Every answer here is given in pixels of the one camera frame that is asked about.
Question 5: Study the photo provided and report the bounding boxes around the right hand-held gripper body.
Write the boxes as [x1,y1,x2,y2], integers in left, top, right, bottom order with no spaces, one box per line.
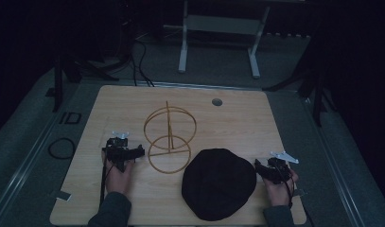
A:
[261,150,300,185]

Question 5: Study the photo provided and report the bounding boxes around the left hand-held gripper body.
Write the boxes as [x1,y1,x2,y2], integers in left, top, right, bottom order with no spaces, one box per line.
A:
[103,131,141,173]

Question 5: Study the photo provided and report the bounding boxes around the gold wire hat stand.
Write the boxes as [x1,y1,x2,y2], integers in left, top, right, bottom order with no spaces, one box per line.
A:
[143,100,198,175]

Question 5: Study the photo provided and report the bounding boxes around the black hat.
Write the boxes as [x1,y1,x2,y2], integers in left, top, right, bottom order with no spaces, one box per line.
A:
[181,148,258,222]

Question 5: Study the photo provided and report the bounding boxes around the person's right hand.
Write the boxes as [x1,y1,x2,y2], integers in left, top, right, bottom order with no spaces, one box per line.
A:
[261,168,300,208]

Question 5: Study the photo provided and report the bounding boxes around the person's left hand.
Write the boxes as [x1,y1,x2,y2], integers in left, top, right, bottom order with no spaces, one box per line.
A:
[100,150,135,197]

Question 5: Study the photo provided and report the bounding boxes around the grey tape piece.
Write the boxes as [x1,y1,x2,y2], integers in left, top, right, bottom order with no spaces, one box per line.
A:
[292,187,308,198]
[55,190,73,202]

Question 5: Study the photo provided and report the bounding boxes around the black tape floor mark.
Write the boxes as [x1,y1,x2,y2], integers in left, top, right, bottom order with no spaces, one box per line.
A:
[59,111,83,125]

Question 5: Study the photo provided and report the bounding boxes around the black tripod stand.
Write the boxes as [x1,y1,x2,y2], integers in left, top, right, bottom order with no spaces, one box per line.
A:
[44,51,120,114]
[261,46,339,128]

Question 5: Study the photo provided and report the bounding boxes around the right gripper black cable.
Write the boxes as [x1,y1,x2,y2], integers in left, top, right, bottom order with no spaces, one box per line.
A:
[274,160,296,210]

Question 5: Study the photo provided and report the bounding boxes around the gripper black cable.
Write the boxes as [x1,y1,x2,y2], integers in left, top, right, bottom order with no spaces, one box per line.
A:
[98,156,116,208]
[274,160,296,210]

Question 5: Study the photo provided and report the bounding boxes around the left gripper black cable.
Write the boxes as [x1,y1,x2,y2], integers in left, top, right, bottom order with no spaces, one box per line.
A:
[98,156,116,208]

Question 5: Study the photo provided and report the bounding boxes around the black cable ring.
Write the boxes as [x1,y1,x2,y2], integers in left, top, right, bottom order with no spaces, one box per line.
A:
[47,137,77,160]

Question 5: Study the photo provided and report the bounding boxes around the black floor cable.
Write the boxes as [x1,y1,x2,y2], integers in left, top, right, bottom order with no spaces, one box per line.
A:
[136,39,155,88]
[130,53,139,87]

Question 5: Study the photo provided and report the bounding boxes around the white metal frame stand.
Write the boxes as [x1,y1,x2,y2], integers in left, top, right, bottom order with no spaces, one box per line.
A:
[163,0,271,79]

